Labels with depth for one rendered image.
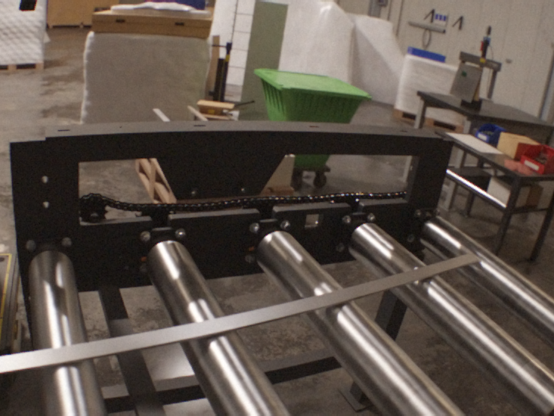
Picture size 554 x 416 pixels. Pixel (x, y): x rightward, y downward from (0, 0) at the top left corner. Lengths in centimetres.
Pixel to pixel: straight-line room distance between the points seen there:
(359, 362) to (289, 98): 292
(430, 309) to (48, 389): 87
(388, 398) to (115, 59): 405
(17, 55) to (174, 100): 512
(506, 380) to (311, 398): 119
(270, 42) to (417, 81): 353
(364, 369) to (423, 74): 713
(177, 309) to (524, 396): 75
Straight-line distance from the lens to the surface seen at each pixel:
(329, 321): 105
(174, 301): 103
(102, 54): 459
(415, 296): 125
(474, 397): 243
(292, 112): 376
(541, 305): 138
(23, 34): 912
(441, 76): 791
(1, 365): 85
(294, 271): 117
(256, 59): 493
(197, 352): 91
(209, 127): 121
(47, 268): 109
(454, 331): 117
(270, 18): 489
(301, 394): 213
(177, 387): 161
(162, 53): 446
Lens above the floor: 149
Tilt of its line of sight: 25 degrees down
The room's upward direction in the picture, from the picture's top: 9 degrees clockwise
